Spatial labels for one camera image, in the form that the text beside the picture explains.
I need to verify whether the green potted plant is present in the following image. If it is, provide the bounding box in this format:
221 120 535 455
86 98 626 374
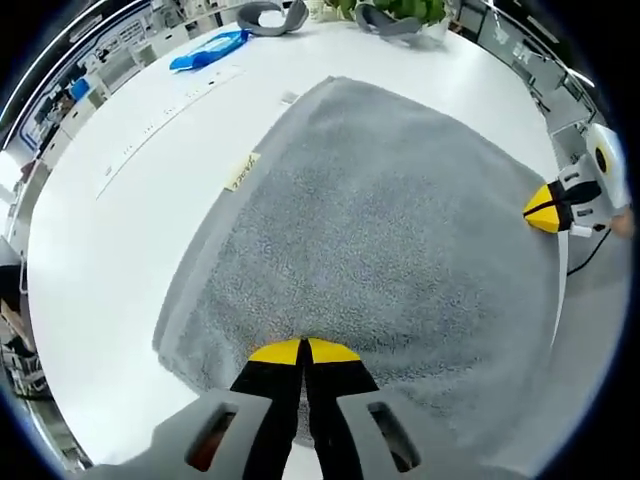
324 0 449 44

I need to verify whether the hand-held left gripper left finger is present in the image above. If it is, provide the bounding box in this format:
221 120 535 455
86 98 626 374
82 338 307 480

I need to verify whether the person's right hand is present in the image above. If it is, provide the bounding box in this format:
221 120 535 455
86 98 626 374
610 207 635 239

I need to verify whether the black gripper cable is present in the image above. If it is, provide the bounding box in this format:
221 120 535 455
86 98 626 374
565 224 612 276

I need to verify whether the white ruler strip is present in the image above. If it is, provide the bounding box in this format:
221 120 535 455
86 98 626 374
94 67 247 200

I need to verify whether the white table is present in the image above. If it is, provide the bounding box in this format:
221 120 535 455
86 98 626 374
24 12 571 469

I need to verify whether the row of white cabinets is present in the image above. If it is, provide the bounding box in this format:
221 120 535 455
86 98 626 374
37 39 161 166

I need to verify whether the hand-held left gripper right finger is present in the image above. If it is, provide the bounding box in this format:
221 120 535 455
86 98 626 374
304 338 531 480

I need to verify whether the blue wipes packet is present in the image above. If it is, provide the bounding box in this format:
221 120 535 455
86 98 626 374
168 28 250 74

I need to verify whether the grey curved band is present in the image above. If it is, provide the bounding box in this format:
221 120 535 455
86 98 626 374
354 0 426 46
235 0 309 37

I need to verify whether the grey towel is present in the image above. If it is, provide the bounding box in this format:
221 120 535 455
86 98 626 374
152 74 569 451

